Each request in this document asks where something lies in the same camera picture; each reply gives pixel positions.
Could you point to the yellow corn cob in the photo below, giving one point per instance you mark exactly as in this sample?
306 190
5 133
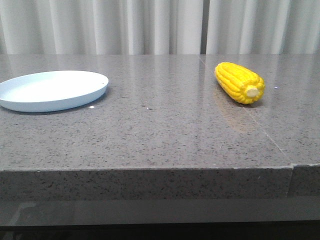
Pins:
240 83

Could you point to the light blue round plate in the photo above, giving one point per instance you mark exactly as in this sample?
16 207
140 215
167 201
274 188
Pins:
52 91

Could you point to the white pleated curtain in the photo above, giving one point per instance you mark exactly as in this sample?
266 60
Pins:
159 27

